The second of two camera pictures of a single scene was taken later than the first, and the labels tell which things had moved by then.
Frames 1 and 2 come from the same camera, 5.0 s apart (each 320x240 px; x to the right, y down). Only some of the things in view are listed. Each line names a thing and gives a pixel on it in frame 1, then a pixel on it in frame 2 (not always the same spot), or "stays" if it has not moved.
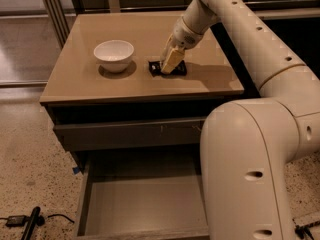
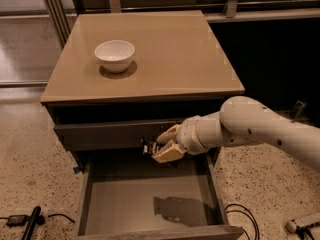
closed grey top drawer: x=130 y=134 stays
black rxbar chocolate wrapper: x=155 y=68 -> x=149 y=147
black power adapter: x=15 y=220 stays
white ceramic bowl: x=114 y=55 stays
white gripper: x=183 y=34 -> x=187 y=134
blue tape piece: x=76 y=170 stays
